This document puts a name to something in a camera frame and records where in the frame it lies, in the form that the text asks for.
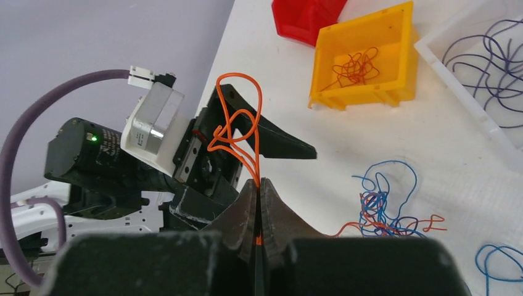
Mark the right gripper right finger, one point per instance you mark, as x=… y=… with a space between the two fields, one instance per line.
x=280 y=225

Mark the white plastic bin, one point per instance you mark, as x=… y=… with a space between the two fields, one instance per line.
x=477 y=53

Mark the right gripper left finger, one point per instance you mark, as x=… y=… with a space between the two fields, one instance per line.
x=237 y=223

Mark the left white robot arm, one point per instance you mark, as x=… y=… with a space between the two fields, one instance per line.
x=107 y=183

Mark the red orange cable clump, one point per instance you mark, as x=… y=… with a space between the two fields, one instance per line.
x=357 y=70

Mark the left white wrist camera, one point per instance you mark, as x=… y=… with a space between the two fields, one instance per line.
x=154 y=130

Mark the red plastic bin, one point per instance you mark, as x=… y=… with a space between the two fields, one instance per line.
x=301 y=20

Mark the yellow plastic bin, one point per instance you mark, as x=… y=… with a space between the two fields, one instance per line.
x=390 y=30

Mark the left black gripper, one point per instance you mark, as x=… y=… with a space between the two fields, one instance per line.
x=204 y=183

